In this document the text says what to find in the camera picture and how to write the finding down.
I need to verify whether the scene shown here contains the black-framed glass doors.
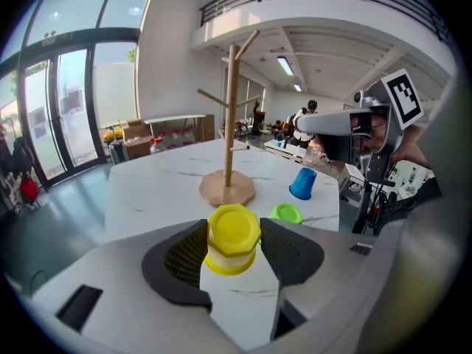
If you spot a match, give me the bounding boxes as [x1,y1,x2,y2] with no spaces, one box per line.
[0,27,143,187]

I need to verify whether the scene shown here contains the wooden cup tree stand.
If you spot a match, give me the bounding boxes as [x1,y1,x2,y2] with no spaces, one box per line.
[197,29,261,209]

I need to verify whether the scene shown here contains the white side table wooden frame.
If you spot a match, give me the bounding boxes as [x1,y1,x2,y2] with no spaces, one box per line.
[263,138,309,162]

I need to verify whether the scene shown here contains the white portable air cooler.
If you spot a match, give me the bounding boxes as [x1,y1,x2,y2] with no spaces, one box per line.
[108,140,129,166]

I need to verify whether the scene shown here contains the red bag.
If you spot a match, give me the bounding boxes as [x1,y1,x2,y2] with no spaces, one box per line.
[18,175,41,203]

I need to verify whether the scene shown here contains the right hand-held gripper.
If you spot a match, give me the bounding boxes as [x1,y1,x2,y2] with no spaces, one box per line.
[296,68,424,187]

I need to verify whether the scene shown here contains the white shelf table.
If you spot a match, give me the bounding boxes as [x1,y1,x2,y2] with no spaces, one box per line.
[142,114,207,124]

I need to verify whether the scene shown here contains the cardboard box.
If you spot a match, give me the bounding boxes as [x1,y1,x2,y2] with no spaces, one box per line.
[121,118,154,161]

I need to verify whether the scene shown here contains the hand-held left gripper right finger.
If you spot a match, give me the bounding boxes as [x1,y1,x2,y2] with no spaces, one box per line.
[259,217,403,347]

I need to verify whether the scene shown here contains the yellow plastic cup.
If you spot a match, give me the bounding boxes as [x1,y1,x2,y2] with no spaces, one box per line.
[204,204,263,276]

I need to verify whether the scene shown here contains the person's right hand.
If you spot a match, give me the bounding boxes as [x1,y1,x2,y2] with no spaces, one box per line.
[364,117,388,153]

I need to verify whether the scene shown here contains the blue plastic cup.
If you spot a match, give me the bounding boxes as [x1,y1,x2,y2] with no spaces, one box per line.
[288,167,317,201]

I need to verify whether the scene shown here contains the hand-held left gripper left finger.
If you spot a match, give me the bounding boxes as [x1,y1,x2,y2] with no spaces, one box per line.
[21,218,237,354]

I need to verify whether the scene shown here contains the person's right forearm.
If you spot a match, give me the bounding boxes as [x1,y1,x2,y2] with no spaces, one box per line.
[390,123,436,171]

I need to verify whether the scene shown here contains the green plastic cup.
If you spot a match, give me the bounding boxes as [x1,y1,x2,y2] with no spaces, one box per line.
[268,203,304,225]

